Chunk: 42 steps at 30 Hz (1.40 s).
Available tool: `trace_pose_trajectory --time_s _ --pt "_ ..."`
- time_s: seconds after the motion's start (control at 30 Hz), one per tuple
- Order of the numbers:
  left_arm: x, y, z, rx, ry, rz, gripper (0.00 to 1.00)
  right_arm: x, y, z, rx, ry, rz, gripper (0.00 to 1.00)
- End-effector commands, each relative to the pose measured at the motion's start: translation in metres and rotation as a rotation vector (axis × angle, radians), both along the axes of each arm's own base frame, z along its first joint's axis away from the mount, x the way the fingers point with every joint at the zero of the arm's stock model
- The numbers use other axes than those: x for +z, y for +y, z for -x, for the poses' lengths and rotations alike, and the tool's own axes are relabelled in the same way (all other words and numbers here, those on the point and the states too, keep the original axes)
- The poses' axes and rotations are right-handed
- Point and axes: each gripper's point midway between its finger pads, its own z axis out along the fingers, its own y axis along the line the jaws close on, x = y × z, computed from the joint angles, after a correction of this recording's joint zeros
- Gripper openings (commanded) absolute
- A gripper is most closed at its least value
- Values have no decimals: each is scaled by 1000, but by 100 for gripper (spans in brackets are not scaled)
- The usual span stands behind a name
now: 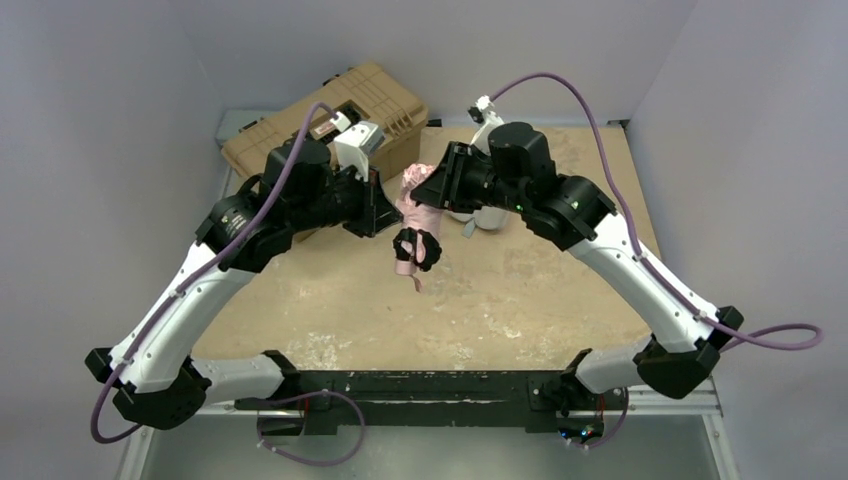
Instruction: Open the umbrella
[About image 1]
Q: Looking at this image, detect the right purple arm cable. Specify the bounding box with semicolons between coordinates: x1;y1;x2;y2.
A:
490;71;825;354

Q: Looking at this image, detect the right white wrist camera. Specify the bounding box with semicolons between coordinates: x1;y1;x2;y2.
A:
468;95;505;155

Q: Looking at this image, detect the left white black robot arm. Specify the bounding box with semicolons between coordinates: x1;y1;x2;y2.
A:
85;140;401;430

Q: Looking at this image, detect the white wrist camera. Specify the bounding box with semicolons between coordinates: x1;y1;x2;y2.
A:
330;112;386;180
468;95;505;155

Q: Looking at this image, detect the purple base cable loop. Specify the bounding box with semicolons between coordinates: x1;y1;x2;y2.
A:
255;389;368;468

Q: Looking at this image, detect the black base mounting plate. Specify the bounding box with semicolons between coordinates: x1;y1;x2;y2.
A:
234;366;626;435

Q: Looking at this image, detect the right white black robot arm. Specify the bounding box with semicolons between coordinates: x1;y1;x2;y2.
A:
410;122;744;399

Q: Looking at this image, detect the pink umbrella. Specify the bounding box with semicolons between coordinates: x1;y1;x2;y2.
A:
392;163;442;293

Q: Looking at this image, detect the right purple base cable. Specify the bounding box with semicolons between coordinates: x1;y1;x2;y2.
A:
563;392;633;452

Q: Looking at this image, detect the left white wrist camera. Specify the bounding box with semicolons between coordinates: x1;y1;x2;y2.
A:
330;112;386;180

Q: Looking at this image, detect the tan plastic toolbox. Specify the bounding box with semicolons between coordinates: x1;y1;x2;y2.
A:
221;60;430;243

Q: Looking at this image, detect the pink grey umbrella case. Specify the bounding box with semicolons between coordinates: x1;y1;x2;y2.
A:
447;206;509;238

